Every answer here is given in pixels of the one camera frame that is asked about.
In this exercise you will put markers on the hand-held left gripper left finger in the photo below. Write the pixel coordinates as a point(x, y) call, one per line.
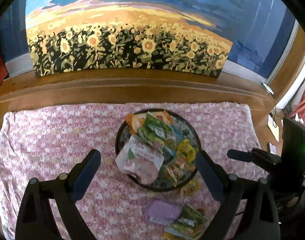
point(85, 177)

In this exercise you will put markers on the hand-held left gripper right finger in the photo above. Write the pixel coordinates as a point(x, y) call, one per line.
point(210, 177)

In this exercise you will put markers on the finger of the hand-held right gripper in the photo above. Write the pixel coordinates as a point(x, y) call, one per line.
point(240, 155)

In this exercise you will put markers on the small yellow green packet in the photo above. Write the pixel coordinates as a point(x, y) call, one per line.
point(191, 187)

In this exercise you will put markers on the clear orange snack packet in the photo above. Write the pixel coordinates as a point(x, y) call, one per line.
point(178, 170)

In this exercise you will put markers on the green white snack packet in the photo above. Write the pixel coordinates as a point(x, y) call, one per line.
point(190, 220)

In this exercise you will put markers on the blue patterned ceramic plate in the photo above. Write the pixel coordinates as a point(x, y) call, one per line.
point(187, 132)

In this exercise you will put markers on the green grape snack packet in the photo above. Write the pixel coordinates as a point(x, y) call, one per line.
point(167, 143)

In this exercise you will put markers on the white pink spout pouch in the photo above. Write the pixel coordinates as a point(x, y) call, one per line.
point(140, 162)

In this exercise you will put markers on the purple snack packet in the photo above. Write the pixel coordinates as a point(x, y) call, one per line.
point(162, 211)

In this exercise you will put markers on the orange yellow snack packet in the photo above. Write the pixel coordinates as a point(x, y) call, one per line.
point(135, 123)

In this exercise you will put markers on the large green grape packet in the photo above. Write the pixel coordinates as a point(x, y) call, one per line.
point(152, 130)

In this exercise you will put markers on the small pale yellow packet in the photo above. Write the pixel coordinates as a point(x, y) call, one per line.
point(162, 115)

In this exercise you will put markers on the pink floral blanket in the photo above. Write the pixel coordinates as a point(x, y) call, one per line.
point(55, 135)

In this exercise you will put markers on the white charger plug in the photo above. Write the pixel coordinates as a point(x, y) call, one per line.
point(267, 88)

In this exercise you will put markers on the sunflower field painting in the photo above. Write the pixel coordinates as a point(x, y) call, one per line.
point(127, 37)

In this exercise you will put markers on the wooden bed frame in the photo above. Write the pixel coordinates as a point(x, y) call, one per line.
point(92, 87)

